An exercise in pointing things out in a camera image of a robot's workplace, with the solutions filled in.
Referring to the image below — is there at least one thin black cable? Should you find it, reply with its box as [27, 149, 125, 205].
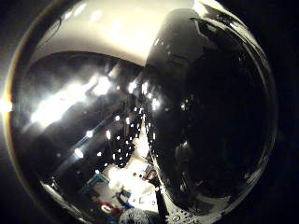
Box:
[40, 18, 64, 42]

